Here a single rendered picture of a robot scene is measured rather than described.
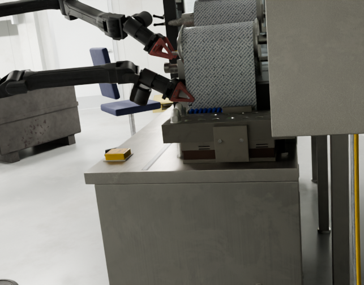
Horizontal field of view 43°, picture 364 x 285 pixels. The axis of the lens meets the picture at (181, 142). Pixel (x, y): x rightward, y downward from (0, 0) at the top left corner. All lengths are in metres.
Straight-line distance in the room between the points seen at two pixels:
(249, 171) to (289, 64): 0.69
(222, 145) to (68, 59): 7.43
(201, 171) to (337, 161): 0.58
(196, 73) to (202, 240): 0.55
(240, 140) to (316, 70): 0.70
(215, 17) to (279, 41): 1.11
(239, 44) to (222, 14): 0.27
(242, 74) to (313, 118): 0.86
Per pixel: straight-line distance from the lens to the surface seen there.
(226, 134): 1.37
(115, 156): 1.57
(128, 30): 1.65
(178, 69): 1.66
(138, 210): 1.47
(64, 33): 8.69
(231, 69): 1.55
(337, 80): 0.71
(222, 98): 1.57
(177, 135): 1.42
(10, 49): 8.98
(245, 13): 1.78
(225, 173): 1.36
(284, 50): 0.70
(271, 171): 1.35
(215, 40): 1.55
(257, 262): 1.47
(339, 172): 1.77
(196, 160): 1.44
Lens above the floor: 1.32
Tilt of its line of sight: 14 degrees down
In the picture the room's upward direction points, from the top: 6 degrees counter-clockwise
